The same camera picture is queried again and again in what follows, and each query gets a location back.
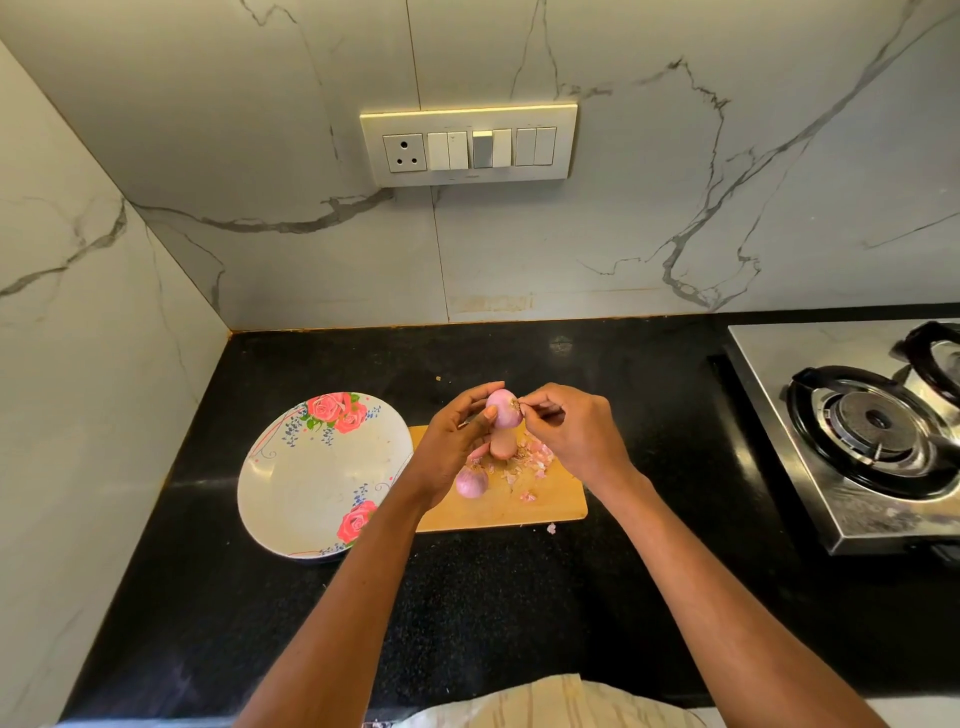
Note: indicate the person's left hand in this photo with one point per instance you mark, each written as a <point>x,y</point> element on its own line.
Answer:
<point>444,450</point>

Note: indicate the person's right hand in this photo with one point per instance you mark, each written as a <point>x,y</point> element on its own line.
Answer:
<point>585,438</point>

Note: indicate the small pink onion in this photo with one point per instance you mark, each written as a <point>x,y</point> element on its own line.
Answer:
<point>471,483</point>
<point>503,407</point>
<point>503,446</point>

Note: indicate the pile of onion peels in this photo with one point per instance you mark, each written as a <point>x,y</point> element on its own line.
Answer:
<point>534,462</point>

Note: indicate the person's right forearm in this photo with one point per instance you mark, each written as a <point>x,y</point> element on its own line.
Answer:
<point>735,618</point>

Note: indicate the person's left forearm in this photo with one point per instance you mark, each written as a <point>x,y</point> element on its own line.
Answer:
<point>333,630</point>

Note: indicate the wooden cutting board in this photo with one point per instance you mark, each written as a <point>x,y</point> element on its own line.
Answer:
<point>558,507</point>

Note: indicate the black stone countertop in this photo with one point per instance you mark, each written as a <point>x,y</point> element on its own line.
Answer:
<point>660,368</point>

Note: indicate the white floral plate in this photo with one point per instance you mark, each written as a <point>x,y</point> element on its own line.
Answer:
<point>308,480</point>

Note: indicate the stainless steel gas stove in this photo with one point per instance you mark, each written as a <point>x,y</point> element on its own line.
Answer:
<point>762,354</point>

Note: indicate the beige striped garment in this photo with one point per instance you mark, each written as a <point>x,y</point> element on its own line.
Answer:
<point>555,708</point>

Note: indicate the black stove burner grate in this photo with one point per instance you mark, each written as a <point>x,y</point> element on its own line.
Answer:
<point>939,360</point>
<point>876,431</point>

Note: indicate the white wall switch panel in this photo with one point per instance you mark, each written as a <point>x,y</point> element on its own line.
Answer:
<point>468,146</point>

